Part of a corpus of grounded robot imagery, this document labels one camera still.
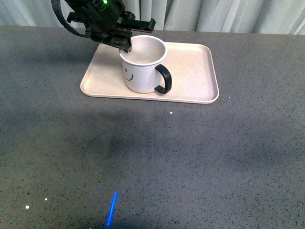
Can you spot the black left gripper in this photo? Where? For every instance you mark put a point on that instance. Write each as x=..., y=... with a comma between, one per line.
x=102, y=16

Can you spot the white smiley mug black handle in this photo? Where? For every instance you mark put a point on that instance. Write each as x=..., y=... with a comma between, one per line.
x=143, y=67

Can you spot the beige rectangular tray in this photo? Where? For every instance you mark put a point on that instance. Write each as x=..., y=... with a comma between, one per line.
x=191, y=67

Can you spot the pale grey curtain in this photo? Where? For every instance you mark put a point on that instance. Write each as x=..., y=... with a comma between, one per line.
x=234, y=16

